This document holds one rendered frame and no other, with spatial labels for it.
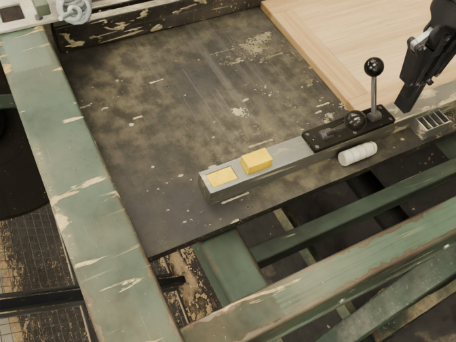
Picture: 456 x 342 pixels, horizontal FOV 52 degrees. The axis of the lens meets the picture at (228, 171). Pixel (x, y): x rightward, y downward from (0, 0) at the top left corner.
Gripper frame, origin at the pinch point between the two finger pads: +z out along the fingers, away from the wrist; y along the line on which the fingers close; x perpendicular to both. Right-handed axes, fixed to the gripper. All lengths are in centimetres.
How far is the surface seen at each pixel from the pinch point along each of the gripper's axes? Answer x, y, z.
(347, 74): 19.5, 5.2, 13.7
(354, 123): -1.5, -13.3, 0.4
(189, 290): 71, -5, 254
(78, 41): 51, -47, 13
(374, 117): 3.8, -0.9, 9.8
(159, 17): 51, -28, 12
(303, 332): 4, 33, 201
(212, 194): 1.9, -37.8, 12.0
